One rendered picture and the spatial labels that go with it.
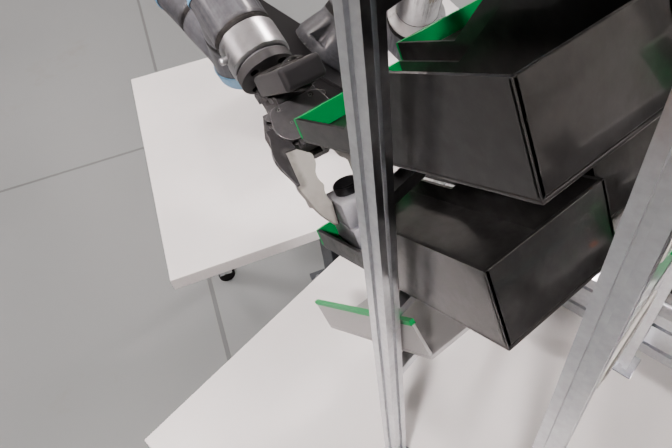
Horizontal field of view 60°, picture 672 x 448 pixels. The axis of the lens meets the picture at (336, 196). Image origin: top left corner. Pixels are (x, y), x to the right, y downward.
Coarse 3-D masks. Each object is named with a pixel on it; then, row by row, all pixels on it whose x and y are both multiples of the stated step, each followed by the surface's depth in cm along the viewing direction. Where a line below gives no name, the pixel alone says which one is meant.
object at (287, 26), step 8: (264, 8) 126; (272, 8) 131; (272, 16) 125; (280, 16) 130; (288, 16) 135; (280, 24) 125; (288, 24) 129; (296, 24) 135; (280, 32) 120; (288, 32) 124; (288, 40) 119; (296, 40) 123; (296, 48) 119; (304, 48) 123; (328, 72) 121; (336, 72) 126; (320, 80) 116; (328, 80) 117; (336, 80) 121; (320, 88) 118; (328, 88) 118; (336, 88) 119; (328, 96) 120
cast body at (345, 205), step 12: (348, 180) 61; (336, 192) 61; (348, 192) 60; (336, 204) 60; (348, 204) 59; (348, 216) 59; (336, 228) 65; (348, 228) 61; (348, 240) 63; (360, 240) 60
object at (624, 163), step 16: (624, 144) 48; (640, 144) 49; (608, 160) 48; (624, 160) 49; (640, 160) 50; (432, 176) 68; (608, 176) 48; (624, 176) 49; (608, 192) 48; (624, 192) 50; (624, 208) 50
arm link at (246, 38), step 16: (256, 16) 67; (240, 32) 66; (256, 32) 66; (272, 32) 67; (224, 48) 67; (240, 48) 66; (256, 48) 65; (288, 48) 69; (224, 64) 68; (240, 64) 66
